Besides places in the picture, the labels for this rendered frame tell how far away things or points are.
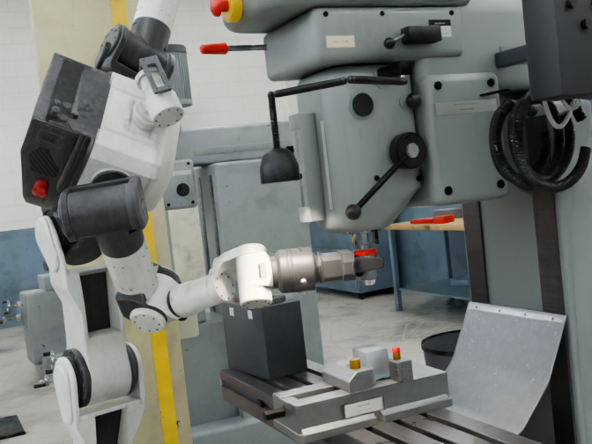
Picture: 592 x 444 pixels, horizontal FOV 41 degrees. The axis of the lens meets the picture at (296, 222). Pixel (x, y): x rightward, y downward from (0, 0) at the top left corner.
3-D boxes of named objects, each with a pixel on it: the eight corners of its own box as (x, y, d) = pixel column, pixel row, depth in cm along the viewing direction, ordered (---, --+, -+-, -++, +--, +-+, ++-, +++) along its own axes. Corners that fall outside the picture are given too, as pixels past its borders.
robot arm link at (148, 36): (114, 19, 181) (100, 69, 175) (136, 4, 174) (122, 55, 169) (157, 45, 188) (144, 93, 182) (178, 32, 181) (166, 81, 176)
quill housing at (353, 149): (349, 235, 146) (330, 62, 144) (300, 233, 164) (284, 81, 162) (433, 223, 154) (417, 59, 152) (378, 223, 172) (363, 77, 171)
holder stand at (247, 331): (269, 381, 199) (260, 302, 198) (227, 368, 217) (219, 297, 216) (307, 370, 205) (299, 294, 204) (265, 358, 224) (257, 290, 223)
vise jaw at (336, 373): (350, 393, 154) (347, 373, 153) (322, 381, 165) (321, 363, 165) (376, 387, 156) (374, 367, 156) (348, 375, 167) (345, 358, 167)
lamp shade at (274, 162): (253, 185, 141) (248, 151, 141) (277, 182, 147) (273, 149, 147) (284, 181, 137) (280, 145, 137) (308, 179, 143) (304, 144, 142)
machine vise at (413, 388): (301, 444, 148) (294, 387, 148) (272, 425, 162) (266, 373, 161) (455, 404, 162) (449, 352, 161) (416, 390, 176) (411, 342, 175)
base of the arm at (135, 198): (70, 260, 150) (54, 210, 143) (76, 223, 160) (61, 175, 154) (149, 246, 151) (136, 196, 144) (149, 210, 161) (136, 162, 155)
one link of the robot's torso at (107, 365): (57, 409, 190) (27, 219, 191) (123, 390, 202) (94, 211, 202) (83, 413, 179) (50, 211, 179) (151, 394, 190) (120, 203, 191)
